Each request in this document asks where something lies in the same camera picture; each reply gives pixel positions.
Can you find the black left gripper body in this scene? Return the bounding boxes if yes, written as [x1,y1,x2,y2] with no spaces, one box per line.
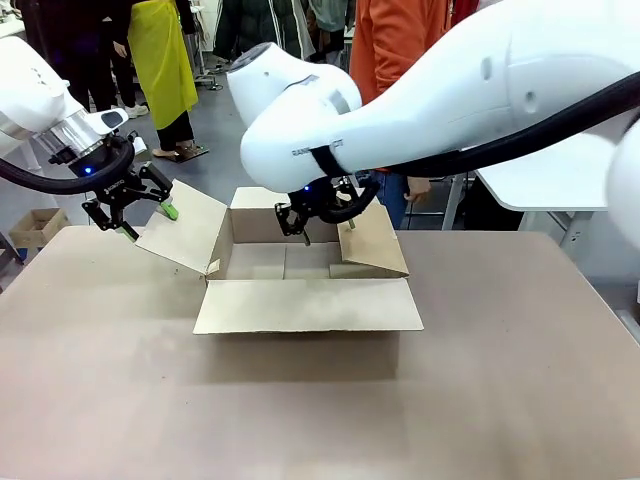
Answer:
[73,141,145,207]

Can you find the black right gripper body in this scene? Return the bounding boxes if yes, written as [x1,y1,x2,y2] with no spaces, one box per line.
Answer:
[288,173,360,220]

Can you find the brown cardboard box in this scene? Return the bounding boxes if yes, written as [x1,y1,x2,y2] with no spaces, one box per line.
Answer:
[134,178,426,382]

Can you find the small cardboard box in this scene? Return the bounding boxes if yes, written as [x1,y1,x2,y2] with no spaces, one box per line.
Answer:
[8,207,69,249]

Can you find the person's left hand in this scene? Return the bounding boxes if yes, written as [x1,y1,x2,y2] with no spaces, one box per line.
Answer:
[405,175,434,205]

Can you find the person in yellow apron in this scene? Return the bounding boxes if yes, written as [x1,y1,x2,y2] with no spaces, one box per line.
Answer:
[127,0,200,159]

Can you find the person in dark clothes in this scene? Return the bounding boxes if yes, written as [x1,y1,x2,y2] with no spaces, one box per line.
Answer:
[22,0,132,115]

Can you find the person in orange hoodie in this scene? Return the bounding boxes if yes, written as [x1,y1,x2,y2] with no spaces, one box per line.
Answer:
[348,0,454,231]

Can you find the dark hanging jackets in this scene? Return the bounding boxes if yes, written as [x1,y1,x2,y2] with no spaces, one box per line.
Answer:
[212,0,352,67]

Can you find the white table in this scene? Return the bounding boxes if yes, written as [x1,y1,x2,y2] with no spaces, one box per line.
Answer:
[474,167,610,247]

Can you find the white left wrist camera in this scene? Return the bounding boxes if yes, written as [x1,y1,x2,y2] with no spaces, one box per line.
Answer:
[97,107,130,133]

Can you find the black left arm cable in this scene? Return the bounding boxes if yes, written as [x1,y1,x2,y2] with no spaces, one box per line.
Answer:
[0,137,137,195]

